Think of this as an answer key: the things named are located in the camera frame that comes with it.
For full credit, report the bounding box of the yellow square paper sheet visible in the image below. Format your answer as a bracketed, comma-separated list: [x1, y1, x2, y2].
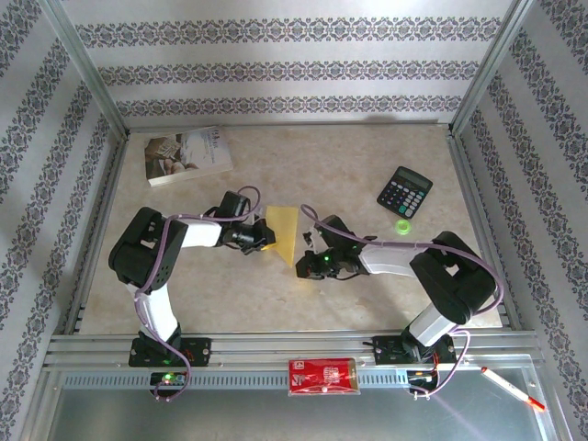
[265, 205, 300, 269]

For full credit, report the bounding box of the sheet metal panel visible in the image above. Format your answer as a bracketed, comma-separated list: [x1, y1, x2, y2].
[44, 367, 558, 441]

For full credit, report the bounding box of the black calculator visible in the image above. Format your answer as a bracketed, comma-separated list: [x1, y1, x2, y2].
[376, 165, 434, 221]

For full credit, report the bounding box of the paperback book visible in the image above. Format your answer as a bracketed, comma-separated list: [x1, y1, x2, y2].
[143, 126, 233, 188]

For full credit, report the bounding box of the red packet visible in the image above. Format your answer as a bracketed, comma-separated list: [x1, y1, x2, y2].
[288, 357, 362, 397]

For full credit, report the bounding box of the circuit board with green light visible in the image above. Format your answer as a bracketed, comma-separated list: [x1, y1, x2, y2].
[150, 371, 187, 388]

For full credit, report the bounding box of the red and white pen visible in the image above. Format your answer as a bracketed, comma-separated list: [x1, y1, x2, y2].
[480, 366, 548, 412]

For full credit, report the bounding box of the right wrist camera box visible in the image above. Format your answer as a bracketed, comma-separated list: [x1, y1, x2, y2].
[300, 229, 324, 254]

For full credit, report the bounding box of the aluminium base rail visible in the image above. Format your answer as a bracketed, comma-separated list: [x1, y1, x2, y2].
[43, 332, 546, 369]

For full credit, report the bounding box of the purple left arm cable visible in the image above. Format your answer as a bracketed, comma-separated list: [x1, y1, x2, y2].
[134, 186, 264, 402]

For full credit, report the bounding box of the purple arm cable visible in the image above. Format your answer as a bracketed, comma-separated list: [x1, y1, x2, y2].
[134, 186, 264, 402]
[299, 203, 507, 401]

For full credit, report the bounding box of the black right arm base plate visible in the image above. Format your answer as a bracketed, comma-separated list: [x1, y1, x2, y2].
[370, 334, 458, 367]

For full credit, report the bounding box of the aluminium back rail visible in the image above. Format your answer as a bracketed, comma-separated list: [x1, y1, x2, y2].
[122, 119, 454, 133]

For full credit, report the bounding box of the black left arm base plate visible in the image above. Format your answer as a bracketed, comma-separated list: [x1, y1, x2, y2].
[128, 337, 213, 368]

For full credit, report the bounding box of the slotted metal cable duct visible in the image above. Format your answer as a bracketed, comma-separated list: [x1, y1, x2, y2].
[61, 370, 411, 390]

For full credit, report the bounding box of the aluminium side rail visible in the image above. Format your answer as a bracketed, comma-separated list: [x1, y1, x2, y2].
[447, 130, 526, 333]
[61, 135, 130, 336]

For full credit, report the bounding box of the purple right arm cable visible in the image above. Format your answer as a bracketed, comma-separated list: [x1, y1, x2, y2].
[299, 203, 507, 401]

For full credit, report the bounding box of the circuit board with red wires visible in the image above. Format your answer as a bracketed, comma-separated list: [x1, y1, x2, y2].
[405, 368, 438, 385]

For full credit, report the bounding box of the aluminium frame post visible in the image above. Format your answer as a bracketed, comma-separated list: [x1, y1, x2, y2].
[39, 0, 132, 140]
[447, 0, 539, 135]

